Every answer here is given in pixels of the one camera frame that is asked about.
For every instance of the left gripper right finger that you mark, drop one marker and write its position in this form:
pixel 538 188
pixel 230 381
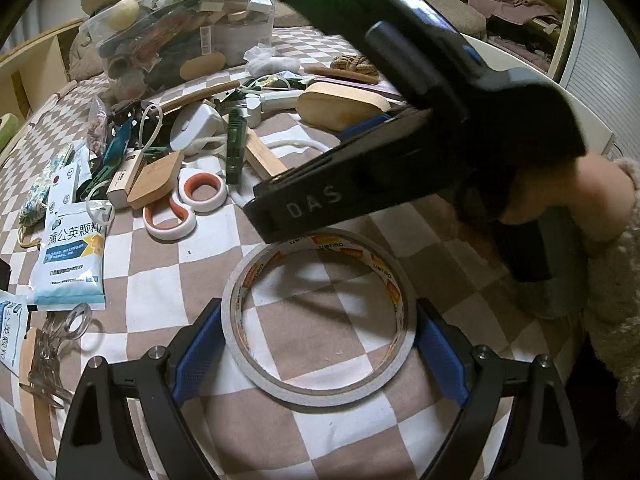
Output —
pixel 540 441

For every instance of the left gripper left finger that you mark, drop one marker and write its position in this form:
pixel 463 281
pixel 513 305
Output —
pixel 99 441

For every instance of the white double-sided tape roll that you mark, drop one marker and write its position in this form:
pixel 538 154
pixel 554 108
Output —
pixel 321 321

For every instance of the light wooden block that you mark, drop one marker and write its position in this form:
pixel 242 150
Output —
pixel 263 161

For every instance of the person right hand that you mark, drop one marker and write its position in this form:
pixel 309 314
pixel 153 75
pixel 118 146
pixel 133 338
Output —
pixel 601 195

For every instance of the flat wooden paddle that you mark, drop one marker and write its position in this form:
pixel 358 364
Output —
pixel 35 410

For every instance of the small white blue medicine packet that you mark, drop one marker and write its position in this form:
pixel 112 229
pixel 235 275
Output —
pixel 14 317

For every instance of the oval bamboo box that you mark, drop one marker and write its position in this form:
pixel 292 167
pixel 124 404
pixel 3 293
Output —
pixel 337 107

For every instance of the large white blue medicine packet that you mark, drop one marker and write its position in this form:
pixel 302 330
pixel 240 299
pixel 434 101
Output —
pixel 69 269

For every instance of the blue floral patterned pouch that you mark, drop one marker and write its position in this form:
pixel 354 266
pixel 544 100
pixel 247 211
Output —
pixel 35 207

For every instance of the dark green clothes peg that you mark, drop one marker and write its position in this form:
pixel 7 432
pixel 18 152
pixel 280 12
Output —
pixel 236 141

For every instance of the small white wooden box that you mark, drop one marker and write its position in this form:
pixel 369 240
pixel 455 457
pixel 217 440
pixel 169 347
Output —
pixel 124 178

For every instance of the long wooden stick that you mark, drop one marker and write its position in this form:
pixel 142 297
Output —
pixel 200 95

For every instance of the white rounded plastic device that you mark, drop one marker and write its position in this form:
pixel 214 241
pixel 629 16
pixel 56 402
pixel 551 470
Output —
pixel 194 127

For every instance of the clear plastic storage bin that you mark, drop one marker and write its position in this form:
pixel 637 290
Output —
pixel 147 46

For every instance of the green avocado plush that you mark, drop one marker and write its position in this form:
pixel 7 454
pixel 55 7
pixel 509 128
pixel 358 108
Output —
pixel 9 125

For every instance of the wooden bed shelf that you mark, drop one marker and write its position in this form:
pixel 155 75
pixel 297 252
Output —
pixel 31 73

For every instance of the wooden brush with rope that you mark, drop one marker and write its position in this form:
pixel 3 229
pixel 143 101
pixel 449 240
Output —
pixel 347 67

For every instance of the orange white scissors handle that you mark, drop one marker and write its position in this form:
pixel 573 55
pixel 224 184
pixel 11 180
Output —
pixel 185 206

